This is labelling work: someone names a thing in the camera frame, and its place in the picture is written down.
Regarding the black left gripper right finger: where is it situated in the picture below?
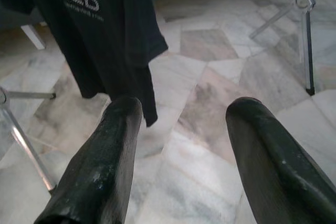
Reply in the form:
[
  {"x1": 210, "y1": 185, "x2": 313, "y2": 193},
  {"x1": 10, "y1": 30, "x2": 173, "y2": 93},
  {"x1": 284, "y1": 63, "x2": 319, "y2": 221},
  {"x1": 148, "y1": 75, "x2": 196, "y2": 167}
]
[{"x1": 225, "y1": 97, "x2": 336, "y2": 224}]

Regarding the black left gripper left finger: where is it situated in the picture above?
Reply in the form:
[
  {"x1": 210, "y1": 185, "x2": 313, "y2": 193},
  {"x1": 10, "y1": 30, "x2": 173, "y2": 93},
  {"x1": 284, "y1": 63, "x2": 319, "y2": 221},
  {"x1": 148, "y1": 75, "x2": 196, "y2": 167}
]
[{"x1": 34, "y1": 95, "x2": 144, "y2": 224}]

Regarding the black T-shirt with logo print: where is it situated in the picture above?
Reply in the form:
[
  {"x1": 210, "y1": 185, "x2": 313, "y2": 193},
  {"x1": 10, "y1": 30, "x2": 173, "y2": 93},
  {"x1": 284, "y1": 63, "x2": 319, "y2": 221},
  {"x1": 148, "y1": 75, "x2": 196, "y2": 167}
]
[{"x1": 0, "y1": 0, "x2": 169, "y2": 127}]

